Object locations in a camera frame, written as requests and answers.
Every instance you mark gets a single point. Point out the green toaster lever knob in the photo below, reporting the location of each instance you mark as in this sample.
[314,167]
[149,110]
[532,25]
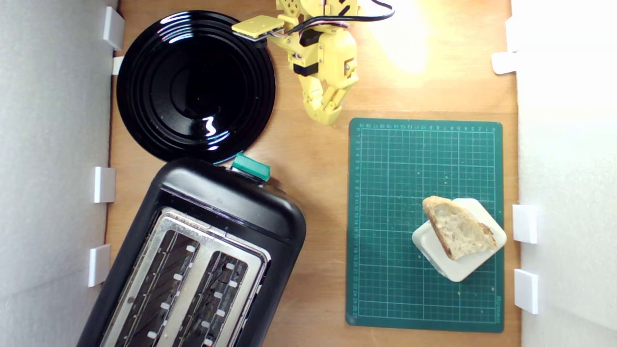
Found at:
[251,167]

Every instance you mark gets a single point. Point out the black two-slot toaster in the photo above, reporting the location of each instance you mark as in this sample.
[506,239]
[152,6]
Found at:
[226,197]

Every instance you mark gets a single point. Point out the white square block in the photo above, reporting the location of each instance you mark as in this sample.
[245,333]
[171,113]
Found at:
[462,267]

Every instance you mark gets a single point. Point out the green cutting mat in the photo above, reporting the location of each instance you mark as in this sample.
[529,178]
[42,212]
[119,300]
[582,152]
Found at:
[395,193]

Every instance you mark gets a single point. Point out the yellow gripper camera mount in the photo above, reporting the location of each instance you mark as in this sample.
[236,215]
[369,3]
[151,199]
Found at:
[258,26]

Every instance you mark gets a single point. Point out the black round plate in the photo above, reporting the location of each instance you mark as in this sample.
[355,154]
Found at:
[193,86]

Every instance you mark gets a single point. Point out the white wall clip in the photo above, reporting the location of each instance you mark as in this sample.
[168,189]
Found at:
[524,224]
[99,265]
[104,184]
[526,291]
[504,63]
[113,28]
[512,34]

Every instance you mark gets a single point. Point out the brown bread slice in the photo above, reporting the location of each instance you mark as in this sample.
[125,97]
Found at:
[458,229]

